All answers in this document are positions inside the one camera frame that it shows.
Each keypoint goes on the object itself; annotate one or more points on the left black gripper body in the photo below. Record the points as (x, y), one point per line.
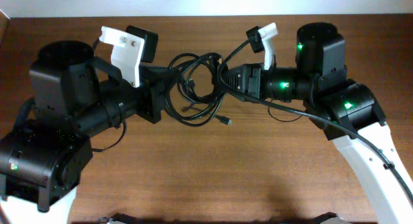
(148, 101)

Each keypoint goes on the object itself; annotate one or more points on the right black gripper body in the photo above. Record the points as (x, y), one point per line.
(253, 82)

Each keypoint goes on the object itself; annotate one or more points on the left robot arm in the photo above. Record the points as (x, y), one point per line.
(77, 96)

